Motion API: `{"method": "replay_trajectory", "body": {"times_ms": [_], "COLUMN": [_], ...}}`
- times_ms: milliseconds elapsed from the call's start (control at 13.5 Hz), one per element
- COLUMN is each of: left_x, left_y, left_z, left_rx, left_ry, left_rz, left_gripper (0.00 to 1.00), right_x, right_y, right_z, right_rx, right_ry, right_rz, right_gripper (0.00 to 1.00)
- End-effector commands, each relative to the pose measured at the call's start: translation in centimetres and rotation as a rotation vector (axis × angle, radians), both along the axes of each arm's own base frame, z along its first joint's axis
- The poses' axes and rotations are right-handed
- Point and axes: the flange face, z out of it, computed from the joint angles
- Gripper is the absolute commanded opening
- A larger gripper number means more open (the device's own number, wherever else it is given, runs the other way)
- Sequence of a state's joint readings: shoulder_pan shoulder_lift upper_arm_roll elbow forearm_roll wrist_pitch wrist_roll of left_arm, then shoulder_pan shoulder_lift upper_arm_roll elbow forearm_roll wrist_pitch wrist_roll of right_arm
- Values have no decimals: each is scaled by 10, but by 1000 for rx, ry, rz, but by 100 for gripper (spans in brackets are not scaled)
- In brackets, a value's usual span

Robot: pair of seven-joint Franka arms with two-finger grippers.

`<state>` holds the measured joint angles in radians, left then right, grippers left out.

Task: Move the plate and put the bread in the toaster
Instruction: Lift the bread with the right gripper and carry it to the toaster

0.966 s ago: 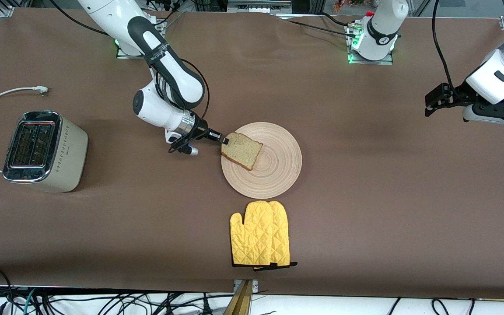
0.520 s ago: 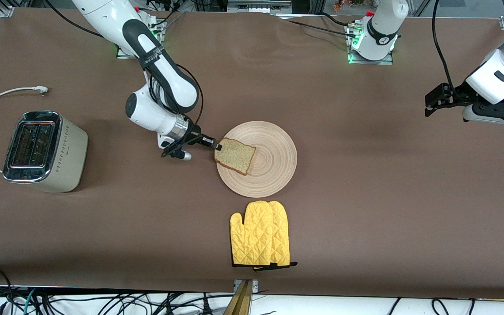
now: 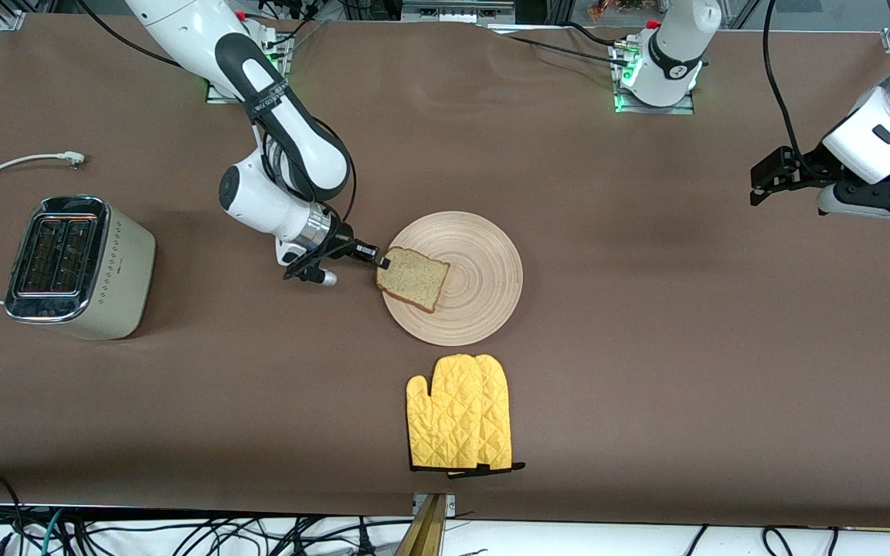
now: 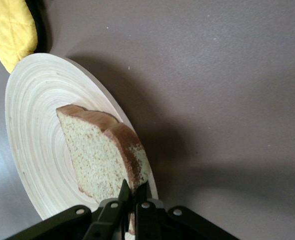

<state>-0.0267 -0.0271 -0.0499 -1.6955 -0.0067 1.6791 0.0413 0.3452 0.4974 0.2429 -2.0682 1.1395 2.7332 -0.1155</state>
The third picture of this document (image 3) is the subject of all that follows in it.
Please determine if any yellow quilted oven mitt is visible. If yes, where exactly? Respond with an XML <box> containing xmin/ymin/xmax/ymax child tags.
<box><xmin>406</xmin><ymin>354</ymin><xmax>494</xmax><ymax>473</ymax></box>
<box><xmin>472</xmin><ymin>354</ymin><xmax>527</xmax><ymax>478</ymax></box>

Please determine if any round wooden plate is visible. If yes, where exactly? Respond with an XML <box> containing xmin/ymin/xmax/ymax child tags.
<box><xmin>381</xmin><ymin>211</ymin><xmax>525</xmax><ymax>347</ymax></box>

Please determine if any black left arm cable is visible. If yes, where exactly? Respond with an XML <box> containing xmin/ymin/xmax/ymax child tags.
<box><xmin>761</xmin><ymin>0</ymin><xmax>810</xmax><ymax>168</ymax></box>

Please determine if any slice of brown bread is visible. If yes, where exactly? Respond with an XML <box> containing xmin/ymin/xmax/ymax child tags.
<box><xmin>376</xmin><ymin>247</ymin><xmax>451</xmax><ymax>314</ymax></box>

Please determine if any teal cable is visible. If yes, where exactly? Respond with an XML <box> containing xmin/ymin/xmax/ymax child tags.
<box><xmin>37</xmin><ymin>508</ymin><xmax>69</xmax><ymax>556</ymax></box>

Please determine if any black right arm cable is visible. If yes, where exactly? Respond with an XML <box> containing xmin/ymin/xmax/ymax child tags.
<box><xmin>73</xmin><ymin>0</ymin><xmax>358</xmax><ymax>283</ymax></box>

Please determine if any small metal table bracket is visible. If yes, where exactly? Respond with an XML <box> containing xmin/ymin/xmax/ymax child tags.
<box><xmin>412</xmin><ymin>493</ymin><xmax>457</xmax><ymax>517</ymax></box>

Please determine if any black cable to arm base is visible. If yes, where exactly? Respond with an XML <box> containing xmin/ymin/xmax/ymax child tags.
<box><xmin>491</xmin><ymin>22</ymin><xmax>630</xmax><ymax>67</ymax></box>

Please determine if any white toaster power cable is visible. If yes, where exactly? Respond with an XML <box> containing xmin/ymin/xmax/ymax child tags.
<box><xmin>0</xmin><ymin>151</ymin><xmax>87</xmax><ymax>306</ymax></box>

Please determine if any brass coloured bar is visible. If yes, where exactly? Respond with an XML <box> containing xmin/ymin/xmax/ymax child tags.
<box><xmin>393</xmin><ymin>494</ymin><xmax>447</xmax><ymax>556</ymax></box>

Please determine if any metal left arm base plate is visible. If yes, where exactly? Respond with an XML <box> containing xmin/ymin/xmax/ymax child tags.
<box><xmin>613</xmin><ymin>42</ymin><xmax>697</xmax><ymax>115</ymax></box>

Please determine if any cream and chrome toaster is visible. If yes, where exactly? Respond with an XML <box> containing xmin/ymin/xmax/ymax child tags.
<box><xmin>5</xmin><ymin>195</ymin><xmax>157</xmax><ymax>341</ymax></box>

